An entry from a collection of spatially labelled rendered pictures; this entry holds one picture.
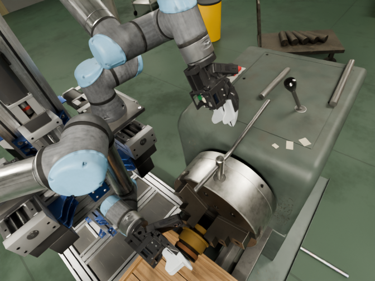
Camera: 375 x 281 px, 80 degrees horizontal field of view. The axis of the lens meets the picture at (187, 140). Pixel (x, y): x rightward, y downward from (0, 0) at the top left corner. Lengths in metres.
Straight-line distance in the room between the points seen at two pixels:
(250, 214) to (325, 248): 1.37
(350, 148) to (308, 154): 1.89
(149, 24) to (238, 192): 0.47
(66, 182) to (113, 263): 1.24
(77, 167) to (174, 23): 0.37
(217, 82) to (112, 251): 1.46
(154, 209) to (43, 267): 0.97
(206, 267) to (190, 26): 0.76
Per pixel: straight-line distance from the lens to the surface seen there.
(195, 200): 0.70
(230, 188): 0.62
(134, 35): 0.56
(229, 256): 0.94
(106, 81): 0.94
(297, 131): 0.75
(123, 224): 0.77
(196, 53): 0.53
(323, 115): 0.82
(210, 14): 4.06
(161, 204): 1.79
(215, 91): 0.55
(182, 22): 0.52
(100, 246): 1.82
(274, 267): 1.29
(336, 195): 2.21
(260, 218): 0.68
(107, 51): 0.54
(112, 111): 0.99
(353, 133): 2.73
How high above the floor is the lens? 1.77
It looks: 47 degrees down
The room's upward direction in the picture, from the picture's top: 11 degrees counter-clockwise
